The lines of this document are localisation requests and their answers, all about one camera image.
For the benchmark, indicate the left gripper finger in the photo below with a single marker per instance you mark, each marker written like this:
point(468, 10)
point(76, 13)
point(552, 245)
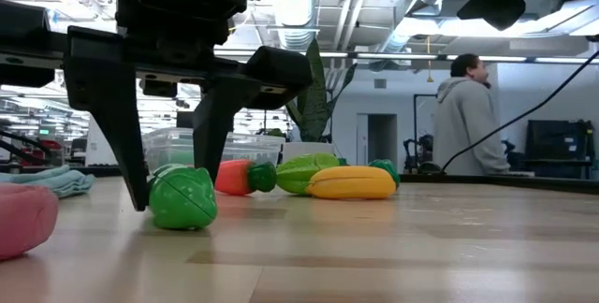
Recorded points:
point(103, 88)
point(213, 130)

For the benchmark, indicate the orange toy carrot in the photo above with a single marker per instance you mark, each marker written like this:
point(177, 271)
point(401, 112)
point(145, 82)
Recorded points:
point(231, 177)

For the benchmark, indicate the glossy green toy cabbage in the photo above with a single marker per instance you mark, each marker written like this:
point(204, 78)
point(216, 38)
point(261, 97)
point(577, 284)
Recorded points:
point(182, 197)

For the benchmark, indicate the light green toy star fruit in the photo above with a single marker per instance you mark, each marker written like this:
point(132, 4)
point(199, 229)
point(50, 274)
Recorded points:
point(299, 169)

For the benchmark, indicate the yellow toy banana bunch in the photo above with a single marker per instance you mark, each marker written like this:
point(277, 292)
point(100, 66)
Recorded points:
point(351, 183)

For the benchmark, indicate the pink toy peach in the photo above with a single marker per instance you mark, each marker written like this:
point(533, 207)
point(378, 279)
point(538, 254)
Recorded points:
point(23, 221)

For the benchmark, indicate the dark green toy bell pepper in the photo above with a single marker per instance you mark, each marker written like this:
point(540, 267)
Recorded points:
point(386, 166)

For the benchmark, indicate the clear plastic tupperware container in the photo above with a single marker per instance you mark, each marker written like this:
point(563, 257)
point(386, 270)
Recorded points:
point(257, 146)

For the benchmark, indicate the white building column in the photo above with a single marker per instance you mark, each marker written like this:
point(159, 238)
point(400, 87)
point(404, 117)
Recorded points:
point(100, 148)

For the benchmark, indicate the folded teal cloth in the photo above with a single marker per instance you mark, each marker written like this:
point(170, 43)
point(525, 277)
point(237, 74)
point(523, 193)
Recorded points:
point(51, 181)

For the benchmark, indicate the green snake plant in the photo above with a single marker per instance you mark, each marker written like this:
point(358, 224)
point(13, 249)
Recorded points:
point(318, 106)

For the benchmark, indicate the long led light bar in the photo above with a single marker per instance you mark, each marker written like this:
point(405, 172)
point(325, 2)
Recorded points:
point(398, 56)

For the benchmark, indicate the person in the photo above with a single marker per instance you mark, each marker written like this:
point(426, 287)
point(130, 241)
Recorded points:
point(463, 125)

